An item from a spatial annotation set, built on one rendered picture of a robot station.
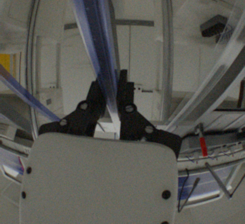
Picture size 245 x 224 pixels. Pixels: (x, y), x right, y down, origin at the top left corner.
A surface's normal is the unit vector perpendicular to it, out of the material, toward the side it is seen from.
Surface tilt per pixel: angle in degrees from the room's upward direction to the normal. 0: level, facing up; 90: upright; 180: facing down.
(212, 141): 135
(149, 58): 90
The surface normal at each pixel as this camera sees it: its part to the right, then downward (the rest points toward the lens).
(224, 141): -0.03, -0.53
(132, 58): -0.07, 0.22
